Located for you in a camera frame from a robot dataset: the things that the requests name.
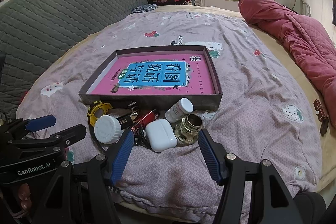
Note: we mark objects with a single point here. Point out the black key bundle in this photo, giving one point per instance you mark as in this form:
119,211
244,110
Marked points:
141,139

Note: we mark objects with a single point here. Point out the person's left hand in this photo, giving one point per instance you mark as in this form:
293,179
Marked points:
24,196

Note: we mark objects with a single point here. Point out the small white pill bottle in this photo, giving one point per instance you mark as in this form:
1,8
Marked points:
179,110

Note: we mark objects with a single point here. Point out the white earbuds case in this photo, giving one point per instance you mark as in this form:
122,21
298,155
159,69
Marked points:
160,135

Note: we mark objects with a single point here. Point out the pink blue book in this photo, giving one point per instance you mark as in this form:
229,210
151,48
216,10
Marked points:
160,74

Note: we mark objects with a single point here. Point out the yellow black wristwatch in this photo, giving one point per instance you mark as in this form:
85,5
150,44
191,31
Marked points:
96,110

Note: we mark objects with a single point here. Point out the grey quilted headboard cover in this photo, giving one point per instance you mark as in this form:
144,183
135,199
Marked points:
35,33

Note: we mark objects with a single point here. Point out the dark patterned cloth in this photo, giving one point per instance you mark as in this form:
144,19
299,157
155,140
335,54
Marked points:
143,8

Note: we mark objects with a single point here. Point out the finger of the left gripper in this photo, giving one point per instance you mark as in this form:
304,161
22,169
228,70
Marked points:
19,128
68,133

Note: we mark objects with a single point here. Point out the black gold lighter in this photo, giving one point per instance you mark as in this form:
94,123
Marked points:
127,120

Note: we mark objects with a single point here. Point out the red quilted comforter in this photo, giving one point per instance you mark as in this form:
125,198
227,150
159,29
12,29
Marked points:
304,37

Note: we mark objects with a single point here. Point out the large white jar lid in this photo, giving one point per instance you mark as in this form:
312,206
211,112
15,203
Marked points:
107,130

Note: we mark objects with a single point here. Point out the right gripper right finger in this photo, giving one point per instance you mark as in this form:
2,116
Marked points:
270,202

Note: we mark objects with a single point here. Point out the pink patterned bed sheet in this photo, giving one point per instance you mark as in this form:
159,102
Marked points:
263,114

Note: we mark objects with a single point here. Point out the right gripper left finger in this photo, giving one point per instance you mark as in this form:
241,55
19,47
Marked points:
103,172

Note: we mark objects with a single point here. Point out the brass metal fitting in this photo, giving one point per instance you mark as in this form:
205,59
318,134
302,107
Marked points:
187,129

